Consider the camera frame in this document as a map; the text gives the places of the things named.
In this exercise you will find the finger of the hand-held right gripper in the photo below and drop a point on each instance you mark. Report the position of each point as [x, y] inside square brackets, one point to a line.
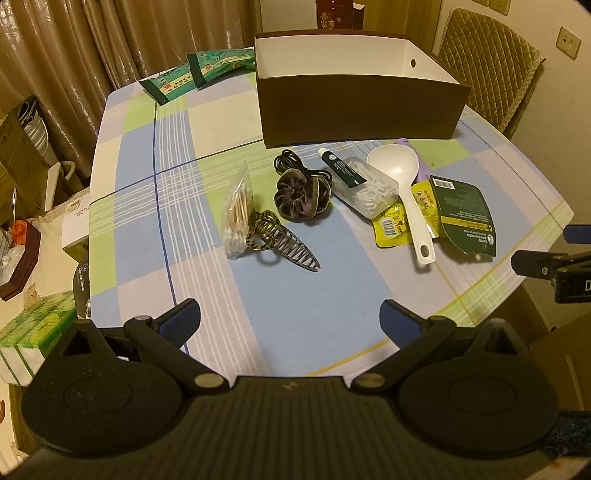
[578, 234]
[535, 264]

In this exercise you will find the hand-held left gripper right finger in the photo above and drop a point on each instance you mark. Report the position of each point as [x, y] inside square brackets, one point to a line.
[398, 323]

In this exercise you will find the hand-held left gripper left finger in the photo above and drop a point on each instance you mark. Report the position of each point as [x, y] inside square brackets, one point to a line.
[184, 318]

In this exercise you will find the dark green sachet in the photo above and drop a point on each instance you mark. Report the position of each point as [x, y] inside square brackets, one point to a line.
[466, 212]

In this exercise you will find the yellow sachet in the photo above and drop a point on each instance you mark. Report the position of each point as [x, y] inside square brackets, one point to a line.
[427, 207]
[392, 226]

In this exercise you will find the bag of cotton swabs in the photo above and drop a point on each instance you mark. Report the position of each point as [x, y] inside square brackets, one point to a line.
[238, 207]

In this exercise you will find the dark hair claw clip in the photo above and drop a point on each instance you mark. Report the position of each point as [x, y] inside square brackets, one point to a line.
[291, 247]

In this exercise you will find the clear plastic floss pick box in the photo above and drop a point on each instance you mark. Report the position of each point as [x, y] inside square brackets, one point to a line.
[371, 194]

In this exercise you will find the purple tube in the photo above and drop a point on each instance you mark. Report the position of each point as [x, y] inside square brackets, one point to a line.
[424, 177]

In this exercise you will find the white rice spoon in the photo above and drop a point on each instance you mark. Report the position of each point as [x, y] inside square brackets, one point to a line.
[395, 161]

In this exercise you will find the small dark green tube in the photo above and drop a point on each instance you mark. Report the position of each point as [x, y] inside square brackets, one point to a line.
[344, 170]

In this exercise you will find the brown velvet scrunchie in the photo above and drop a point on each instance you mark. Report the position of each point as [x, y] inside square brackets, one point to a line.
[298, 196]

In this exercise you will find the brown cardboard box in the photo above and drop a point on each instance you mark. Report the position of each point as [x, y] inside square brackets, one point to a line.
[351, 115]

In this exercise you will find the white carton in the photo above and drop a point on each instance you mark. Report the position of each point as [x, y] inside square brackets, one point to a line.
[76, 221]

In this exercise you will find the green tissue pack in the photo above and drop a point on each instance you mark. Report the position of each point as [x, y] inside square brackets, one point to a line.
[32, 332]

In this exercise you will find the octagonal brown box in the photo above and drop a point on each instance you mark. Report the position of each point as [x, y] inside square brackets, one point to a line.
[21, 267]

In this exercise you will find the chair with quilted cover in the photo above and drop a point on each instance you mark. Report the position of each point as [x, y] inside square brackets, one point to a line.
[489, 69]

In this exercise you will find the green snack packet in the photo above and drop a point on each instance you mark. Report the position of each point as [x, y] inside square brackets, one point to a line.
[168, 85]
[217, 64]

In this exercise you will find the stack of white bowls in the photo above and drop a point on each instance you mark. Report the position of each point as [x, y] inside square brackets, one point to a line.
[39, 134]

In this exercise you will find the brown carton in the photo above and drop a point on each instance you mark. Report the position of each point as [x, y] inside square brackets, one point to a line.
[11, 157]

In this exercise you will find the beige patterned curtain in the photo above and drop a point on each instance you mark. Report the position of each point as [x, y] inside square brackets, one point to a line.
[92, 46]

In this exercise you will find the red-brown gift box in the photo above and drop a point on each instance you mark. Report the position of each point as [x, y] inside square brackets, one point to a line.
[337, 14]

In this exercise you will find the wall socket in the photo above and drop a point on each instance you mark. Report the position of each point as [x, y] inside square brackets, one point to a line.
[569, 42]
[499, 5]

